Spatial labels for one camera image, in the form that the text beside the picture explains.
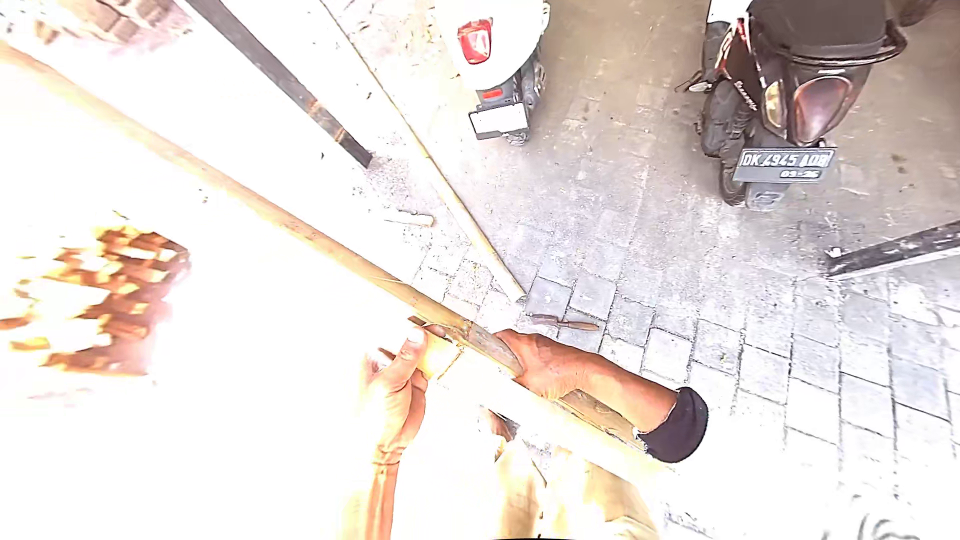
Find person's right hand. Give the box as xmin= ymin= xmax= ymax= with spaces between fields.
xmin=494 ymin=328 xmax=595 ymax=400

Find person's left hand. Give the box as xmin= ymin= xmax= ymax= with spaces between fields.
xmin=363 ymin=324 xmax=429 ymax=465

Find split pale bamboo piece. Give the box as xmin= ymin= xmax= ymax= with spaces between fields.
xmin=417 ymin=322 xmax=678 ymax=481

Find long yellow-brown bamboo pole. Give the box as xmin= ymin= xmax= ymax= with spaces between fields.
xmin=0 ymin=41 xmax=525 ymax=378

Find person's left forearm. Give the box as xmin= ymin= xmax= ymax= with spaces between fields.
xmin=363 ymin=459 xmax=400 ymax=540

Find person's right forearm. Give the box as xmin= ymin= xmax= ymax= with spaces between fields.
xmin=577 ymin=355 xmax=709 ymax=464

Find thin bamboo pole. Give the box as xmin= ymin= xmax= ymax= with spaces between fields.
xmin=319 ymin=0 xmax=528 ymax=304

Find person's legs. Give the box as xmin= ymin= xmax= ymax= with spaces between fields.
xmin=480 ymin=408 xmax=663 ymax=540

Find white scooter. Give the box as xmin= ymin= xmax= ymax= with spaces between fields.
xmin=436 ymin=0 xmax=552 ymax=147

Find pile of reddish-brown blocks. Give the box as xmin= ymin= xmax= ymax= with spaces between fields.
xmin=0 ymin=213 xmax=192 ymax=378

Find dark red motor scooter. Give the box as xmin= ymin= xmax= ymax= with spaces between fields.
xmin=675 ymin=0 xmax=909 ymax=211

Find heap of grey-brown bricks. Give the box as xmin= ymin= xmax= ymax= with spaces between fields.
xmin=30 ymin=0 xmax=178 ymax=45

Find knife with wooden handle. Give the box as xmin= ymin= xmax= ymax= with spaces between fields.
xmin=528 ymin=313 xmax=600 ymax=333

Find dark metal post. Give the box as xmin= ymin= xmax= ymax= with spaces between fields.
xmin=183 ymin=0 xmax=374 ymax=169

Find black weathered post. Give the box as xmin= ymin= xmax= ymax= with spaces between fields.
xmin=825 ymin=220 xmax=960 ymax=282

